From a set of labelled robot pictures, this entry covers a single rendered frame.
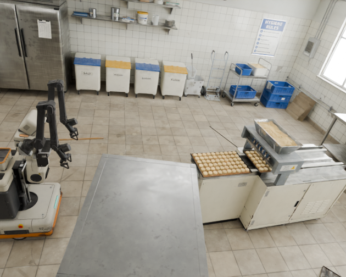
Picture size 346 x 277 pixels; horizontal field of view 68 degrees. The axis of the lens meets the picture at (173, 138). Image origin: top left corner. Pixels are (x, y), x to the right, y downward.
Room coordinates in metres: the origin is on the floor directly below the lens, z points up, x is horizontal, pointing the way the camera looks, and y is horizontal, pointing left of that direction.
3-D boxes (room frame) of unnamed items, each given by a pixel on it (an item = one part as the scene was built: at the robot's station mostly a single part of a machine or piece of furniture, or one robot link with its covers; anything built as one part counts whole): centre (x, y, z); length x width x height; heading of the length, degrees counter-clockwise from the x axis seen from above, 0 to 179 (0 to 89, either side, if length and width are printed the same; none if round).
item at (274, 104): (6.52, -2.48, 0.10); 0.60 x 0.40 x 0.20; 103
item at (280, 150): (2.53, -1.12, 1.25); 0.56 x 0.29 x 0.14; 21
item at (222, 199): (2.35, -0.65, 0.45); 0.70 x 0.34 x 0.90; 111
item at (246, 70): (6.24, -1.37, 0.88); 0.40 x 0.30 x 0.16; 19
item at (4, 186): (1.80, 1.59, 0.59); 0.55 x 0.34 x 0.83; 16
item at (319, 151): (2.71, -1.17, 0.87); 2.01 x 0.03 x 0.07; 111
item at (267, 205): (2.70, -1.57, 0.42); 1.28 x 0.72 x 0.84; 111
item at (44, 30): (4.70, 2.64, 1.39); 0.22 x 0.03 x 0.31; 106
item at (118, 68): (5.59, 1.51, 0.38); 0.64 x 0.54 x 0.77; 16
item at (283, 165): (2.53, -1.12, 1.01); 0.72 x 0.33 x 0.34; 21
